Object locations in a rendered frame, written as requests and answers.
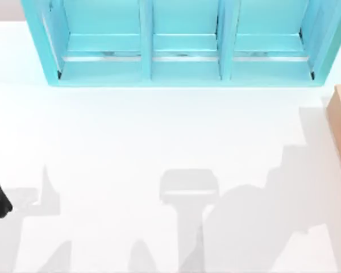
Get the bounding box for salmon-coloured shallow box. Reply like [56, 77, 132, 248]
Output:
[326, 84, 341, 204]

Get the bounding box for light blue rack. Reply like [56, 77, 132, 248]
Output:
[20, 0, 341, 88]

